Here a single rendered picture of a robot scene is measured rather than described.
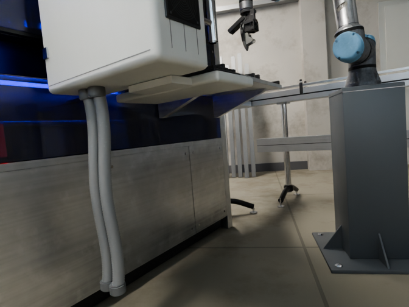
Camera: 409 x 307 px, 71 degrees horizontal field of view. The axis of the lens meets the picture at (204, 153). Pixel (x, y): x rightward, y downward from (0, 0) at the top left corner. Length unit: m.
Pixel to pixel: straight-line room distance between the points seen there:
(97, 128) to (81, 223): 0.38
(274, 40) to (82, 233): 3.90
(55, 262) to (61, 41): 0.69
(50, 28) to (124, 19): 0.34
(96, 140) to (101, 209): 0.21
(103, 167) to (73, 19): 0.40
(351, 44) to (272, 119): 3.06
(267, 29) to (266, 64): 0.49
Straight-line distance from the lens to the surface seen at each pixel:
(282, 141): 2.52
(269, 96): 2.54
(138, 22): 0.68
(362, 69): 1.53
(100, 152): 0.89
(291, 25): 4.61
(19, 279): 1.08
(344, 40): 1.41
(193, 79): 0.83
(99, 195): 0.94
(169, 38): 0.66
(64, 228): 1.11
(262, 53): 4.49
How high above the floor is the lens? 0.64
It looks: 4 degrees down
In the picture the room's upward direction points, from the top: 5 degrees counter-clockwise
